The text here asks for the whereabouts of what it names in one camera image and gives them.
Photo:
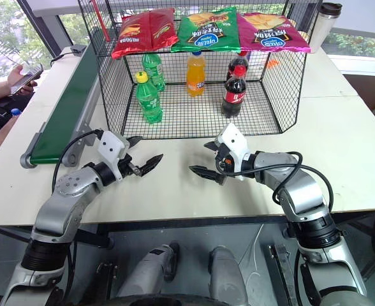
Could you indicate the magenta chip bag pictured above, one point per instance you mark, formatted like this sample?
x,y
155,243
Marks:
x,y
270,32

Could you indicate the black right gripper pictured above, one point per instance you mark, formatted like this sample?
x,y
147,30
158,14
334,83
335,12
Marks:
x,y
224,162

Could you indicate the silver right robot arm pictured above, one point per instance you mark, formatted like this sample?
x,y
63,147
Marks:
x,y
302,191

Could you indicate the dark smartphone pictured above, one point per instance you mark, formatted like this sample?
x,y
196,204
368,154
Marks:
x,y
28,78

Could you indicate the green conveyor belt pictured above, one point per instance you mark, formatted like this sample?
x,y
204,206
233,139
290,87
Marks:
x,y
69,99

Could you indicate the green chip bag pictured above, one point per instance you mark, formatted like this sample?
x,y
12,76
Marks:
x,y
206,32

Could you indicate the blue bottle cap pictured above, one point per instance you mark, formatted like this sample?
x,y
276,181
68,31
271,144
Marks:
x,y
15,112

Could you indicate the silver left robot leg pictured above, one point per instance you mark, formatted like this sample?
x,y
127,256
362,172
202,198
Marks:
x,y
152,267

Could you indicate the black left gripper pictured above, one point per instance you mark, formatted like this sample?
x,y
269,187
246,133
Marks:
x,y
126,165

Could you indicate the red rod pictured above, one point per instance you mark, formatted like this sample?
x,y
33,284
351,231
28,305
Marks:
x,y
99,20

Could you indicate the cola bottle red cap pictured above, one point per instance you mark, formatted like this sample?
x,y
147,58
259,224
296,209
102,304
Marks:
x,y
234,95
238,62

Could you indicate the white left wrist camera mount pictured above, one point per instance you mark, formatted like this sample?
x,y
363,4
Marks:
x,y
111,146

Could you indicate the silver robot leg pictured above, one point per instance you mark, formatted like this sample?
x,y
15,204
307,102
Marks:
x,y
227,274
152,267

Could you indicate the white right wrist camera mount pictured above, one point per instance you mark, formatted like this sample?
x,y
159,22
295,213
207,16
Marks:
x,y
237,141

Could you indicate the person's bare hand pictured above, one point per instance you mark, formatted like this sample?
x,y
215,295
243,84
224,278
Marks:
x,y
13,78

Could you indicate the green soda bottle yellow cap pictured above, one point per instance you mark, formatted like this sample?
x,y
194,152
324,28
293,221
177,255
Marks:
x,y
149,102

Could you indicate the small orange object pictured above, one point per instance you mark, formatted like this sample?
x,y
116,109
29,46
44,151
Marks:
x,y
273,63

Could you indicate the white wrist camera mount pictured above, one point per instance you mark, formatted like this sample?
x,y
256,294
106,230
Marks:
x,y
237,141
111,146

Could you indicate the orange soda bottle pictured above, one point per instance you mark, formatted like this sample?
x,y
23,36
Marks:
x,y
196,76

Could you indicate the silver right robot leg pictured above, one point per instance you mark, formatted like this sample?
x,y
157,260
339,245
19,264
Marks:
x,y
227,274

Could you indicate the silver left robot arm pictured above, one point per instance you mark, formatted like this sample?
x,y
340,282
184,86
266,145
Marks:
x,y
66,204

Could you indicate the white tumbler black lid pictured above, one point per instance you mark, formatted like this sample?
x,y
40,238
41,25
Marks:
x,y
323,28

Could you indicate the red chip bag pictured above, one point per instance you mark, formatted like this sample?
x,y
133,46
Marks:
x,y
143,32

